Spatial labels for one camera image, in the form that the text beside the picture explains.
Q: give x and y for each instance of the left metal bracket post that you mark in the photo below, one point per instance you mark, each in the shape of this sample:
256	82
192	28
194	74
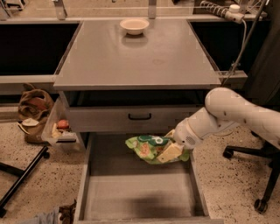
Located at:
60	9

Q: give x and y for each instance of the centre metal bracket post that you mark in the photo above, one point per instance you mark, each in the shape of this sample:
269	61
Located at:
152	9

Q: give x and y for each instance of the brown cloth bag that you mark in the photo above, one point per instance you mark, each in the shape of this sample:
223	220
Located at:
34	107

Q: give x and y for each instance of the grey drawer cabinet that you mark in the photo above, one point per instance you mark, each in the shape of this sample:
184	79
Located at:
107	67

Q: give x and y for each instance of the metal bracket post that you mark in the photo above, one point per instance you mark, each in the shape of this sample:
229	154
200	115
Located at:
60	9
152	9

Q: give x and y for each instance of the black office chair base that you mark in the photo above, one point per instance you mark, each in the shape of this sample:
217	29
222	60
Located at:
254	163

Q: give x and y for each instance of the green rice chip bag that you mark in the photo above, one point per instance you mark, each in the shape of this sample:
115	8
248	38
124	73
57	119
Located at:
149	147

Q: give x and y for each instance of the white coiled cable fixture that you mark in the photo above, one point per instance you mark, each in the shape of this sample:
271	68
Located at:
232	13

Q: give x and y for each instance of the red apple in bin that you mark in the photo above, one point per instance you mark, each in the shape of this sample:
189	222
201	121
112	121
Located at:
63	124

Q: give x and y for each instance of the white bowl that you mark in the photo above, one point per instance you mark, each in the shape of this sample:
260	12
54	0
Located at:
134	26

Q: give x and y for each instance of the closed upper grey drawer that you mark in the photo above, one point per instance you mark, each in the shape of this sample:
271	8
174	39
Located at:
128	119

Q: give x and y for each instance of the open lower grey drawer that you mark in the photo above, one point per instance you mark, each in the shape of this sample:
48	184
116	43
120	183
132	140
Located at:
117	187

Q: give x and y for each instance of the black drawer handle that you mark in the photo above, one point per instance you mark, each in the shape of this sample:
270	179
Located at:
139	117

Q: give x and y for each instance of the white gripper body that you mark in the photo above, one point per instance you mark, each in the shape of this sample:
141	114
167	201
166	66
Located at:
185	135

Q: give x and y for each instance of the black metal stand legs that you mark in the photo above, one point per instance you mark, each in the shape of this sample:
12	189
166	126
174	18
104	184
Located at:
21	176

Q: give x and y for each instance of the clear plastic storage bin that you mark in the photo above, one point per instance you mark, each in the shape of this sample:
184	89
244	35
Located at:
57	131

